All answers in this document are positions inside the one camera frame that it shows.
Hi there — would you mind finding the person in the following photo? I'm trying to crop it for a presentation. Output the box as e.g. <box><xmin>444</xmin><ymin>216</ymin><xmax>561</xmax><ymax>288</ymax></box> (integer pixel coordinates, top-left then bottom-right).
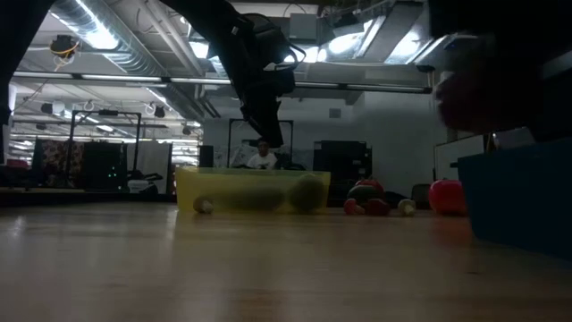
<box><xmin>246</xmin><ymin>138</ymin><xmax>279</xmax><ymax>170</ymax></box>

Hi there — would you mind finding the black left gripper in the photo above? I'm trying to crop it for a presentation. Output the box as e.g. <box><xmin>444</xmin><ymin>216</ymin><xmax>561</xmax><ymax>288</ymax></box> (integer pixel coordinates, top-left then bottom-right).
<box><xmin>231</xmin><ymin>62</ymin><xmax>296</xmax><ymax>148</ymax></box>

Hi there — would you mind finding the black speaker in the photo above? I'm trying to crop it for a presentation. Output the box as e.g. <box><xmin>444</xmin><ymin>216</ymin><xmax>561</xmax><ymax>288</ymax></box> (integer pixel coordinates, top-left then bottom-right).
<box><xmin>198</xmin><ymin>144</ymin><xmax>215</xmax><ymax>169</ymax></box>

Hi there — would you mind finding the black metal frame stand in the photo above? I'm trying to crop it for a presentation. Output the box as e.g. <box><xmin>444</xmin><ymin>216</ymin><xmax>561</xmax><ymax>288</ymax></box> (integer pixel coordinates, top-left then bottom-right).
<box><xmin>66</xmin><ymin>109</ymin><xmax>142</xmax><ymax>191</ymax></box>
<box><xmin>227</xmin><ymin>118</ymin><xmax>295</xmax><ymax>170</ymax></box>

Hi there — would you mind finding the black shelf unit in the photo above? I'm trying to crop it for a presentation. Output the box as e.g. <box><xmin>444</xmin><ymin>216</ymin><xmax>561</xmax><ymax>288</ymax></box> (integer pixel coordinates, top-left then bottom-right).
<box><xmin>312</xmin><ymin>140</ymin><xmax>374</xmax><ymax>208</ymax></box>

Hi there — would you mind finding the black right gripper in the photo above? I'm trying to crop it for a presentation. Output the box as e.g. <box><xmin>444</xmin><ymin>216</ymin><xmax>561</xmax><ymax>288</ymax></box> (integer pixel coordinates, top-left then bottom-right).
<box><xmin>428</xmin><ymin>0</ymin><xmax>572</xmax><ymax>59</ymax></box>

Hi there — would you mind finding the silver ventilation duct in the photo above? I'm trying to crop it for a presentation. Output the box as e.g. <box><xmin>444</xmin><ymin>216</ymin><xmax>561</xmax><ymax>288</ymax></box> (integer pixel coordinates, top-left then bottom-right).
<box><xmin>39</xmin><ymin>0</ymin><xmax>166</xmax><ymax>77</ymax></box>

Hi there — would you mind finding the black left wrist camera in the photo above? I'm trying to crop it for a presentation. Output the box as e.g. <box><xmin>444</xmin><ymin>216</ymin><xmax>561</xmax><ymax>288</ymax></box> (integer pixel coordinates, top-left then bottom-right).
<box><xmin>244</xmin><ymin>13</ymin><xmax>307</xmax><ymax>68</ymax></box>

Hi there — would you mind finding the yellow cable reel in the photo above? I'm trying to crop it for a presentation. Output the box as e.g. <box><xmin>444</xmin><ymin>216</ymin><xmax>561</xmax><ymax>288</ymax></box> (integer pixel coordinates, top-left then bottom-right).
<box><xmin>48</xmin><ymin>34</ymin><xmax>82</xmax><ymax>60</ymax></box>

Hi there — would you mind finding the black cabinet with green lights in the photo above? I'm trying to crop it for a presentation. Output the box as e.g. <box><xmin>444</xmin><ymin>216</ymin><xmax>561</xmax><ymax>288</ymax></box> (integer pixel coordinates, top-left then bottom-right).
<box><xmin>82</xmin><ymin>141</ymin><xmax>129</xmax><ymax>192</ymax></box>

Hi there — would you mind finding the floral patterned curtain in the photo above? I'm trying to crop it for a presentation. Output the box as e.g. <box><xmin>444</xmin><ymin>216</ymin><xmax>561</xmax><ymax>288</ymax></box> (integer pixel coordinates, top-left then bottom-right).
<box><xmin>33</xmin><ymin>139</ymin><xmax>86</xmax><ymax>188</ymax></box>

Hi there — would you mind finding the striped green squash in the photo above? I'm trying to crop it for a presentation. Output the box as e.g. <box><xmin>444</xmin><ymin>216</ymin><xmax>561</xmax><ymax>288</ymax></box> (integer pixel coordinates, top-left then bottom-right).
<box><xmin>346</xmin><ymin>183</ymin><xmax>386</xmax><ymax>206</ymax></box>

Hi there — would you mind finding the grey ceiling box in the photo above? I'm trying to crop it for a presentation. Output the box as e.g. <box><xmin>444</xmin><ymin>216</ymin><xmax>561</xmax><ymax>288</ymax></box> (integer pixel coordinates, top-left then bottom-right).
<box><xmin>289</xmin><ymin>13</ymin><xmax>319</xmax><ymax>44</ymax></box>

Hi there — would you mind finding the dark red meat piece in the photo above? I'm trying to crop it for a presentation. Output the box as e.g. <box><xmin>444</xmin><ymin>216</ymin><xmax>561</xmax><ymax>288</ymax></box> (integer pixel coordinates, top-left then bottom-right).
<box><xmin>435</xmin><ymin>66</ymin><xmax>542</xmax><ymax>135</ymax></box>

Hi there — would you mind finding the blue plastic basket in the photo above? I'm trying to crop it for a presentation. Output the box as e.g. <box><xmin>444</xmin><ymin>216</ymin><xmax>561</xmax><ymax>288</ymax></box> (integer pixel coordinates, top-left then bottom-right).
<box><xmin>456</xmin><ymin>137</ymin><xmax>572</xmax><ymax>263</ymax></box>

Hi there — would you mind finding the white panel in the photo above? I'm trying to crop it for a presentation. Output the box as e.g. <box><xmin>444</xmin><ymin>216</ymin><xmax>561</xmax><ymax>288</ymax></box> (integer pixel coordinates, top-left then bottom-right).
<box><xmin>127</xmin><ymin>140</ymin><xmax>173</xmax><ymax>194</ymax></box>

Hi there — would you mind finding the black chair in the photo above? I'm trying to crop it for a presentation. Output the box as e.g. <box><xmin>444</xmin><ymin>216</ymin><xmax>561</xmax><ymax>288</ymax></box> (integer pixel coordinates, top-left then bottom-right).
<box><xmin>410</xmin><ymin>182</ymin><xmax>433</xmax><ymax>210</ymax></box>

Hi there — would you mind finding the red tomato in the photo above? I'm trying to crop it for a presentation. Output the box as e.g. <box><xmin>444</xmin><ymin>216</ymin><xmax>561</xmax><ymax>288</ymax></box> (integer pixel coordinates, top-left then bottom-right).
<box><xmin>428</xmin><ymin>179</ymin><xmax>467</xmax><ymax>216</ymax></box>

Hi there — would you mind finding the whiteboard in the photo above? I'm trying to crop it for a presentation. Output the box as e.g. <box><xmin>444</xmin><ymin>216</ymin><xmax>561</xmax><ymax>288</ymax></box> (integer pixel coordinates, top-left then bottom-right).
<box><xmin>433</xmin><ymin>133</ymin><xmax>486</xmax><ymax>182</ymax></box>

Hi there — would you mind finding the small round purple eggplant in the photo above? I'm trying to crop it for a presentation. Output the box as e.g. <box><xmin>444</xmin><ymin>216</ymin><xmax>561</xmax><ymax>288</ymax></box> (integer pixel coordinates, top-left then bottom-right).
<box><xmin>288</xmin><ymin>173</ymin><xmax>327</xmax><ymax>215</ymax></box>

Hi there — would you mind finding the yellow translucent plastic basket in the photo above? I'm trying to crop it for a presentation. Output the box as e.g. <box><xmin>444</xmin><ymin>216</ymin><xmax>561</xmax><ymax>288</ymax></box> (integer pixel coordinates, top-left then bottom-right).
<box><xmin>175</xmin><ymin>166</ymin><xmax>332</xmax><ymax>215</ymax></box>

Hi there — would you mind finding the white box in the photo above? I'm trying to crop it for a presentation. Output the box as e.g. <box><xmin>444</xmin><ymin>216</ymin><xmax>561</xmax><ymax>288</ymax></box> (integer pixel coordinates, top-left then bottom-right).
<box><xmin>493</xmin><ymin>128</ymin><xmax>535</xmax><ymax>149</ymax></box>

